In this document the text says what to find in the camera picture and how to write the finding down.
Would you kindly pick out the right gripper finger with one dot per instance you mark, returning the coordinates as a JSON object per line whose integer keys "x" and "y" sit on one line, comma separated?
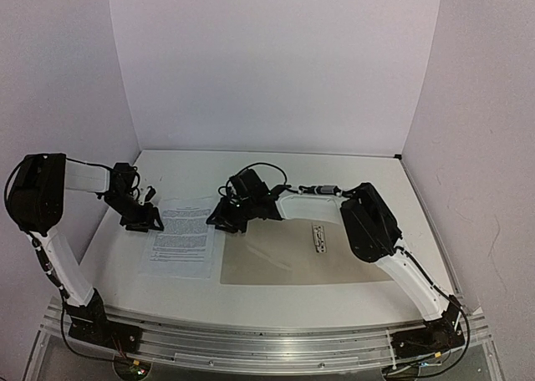
{"x": 232, "y": 227}
{"x": 222, "y": 217}

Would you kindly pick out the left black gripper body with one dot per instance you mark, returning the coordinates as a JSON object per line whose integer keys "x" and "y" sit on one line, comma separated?
{"x": 129, "y": 211}

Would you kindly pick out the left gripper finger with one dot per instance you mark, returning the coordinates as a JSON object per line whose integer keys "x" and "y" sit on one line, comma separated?
{"x": 153, "y": 219}
{"x": 134, "y": 225}

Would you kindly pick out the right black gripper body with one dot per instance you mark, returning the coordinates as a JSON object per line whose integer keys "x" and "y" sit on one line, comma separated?
{"x": 242, "y": 211}

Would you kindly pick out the beige file folder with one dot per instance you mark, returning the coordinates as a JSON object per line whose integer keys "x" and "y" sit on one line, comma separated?
{"x": 282, "y": 253}

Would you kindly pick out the printed paper sheet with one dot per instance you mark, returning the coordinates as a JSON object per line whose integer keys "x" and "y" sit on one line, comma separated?
{"x": 184, "y": 248}

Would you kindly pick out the metal folder clip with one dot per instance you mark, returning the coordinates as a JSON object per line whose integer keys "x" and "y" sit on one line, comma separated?
{"x": 319, "y": 238}

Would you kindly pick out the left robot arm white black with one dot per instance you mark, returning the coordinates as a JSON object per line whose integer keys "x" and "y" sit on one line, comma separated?
{"x": 34, "y": 200}

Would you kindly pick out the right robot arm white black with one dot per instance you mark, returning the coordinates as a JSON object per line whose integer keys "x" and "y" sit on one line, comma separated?
{"x": 374, "y": 237}

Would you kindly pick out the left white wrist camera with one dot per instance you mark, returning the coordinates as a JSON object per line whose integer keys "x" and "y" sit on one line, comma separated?
{"x": 149, "y": 193}

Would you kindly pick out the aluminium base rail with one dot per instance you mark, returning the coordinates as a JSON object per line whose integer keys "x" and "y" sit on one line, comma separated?
{"x": 291, "y": 352}

